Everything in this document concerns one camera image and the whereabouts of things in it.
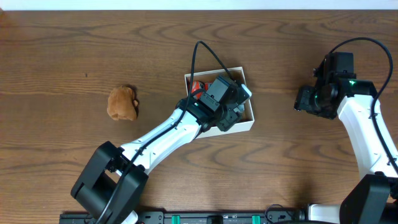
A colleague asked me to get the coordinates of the brown plush toy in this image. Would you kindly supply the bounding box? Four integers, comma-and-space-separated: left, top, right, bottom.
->
107, 86, 139, 121

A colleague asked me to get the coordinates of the white cardboard box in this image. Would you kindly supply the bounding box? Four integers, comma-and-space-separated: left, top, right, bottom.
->
178, 67, 254, 142

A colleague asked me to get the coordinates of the left black cable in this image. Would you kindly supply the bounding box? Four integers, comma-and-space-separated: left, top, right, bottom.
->
95, 40, 236, 224

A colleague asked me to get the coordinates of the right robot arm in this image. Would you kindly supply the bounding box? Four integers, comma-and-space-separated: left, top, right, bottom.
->
294, 52, 397, 223

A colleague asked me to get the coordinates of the red toy fire truck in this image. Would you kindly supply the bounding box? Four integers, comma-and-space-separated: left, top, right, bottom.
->
204, 82, 212, 91

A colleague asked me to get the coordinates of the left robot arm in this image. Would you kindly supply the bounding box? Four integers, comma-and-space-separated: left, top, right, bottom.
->
71, 75, 252, 224

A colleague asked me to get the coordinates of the red toy ball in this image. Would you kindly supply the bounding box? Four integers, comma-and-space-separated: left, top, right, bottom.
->
190, 81, 205, 100

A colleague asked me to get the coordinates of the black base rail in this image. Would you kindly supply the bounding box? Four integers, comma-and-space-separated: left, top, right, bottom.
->
58, 210, 308, 224

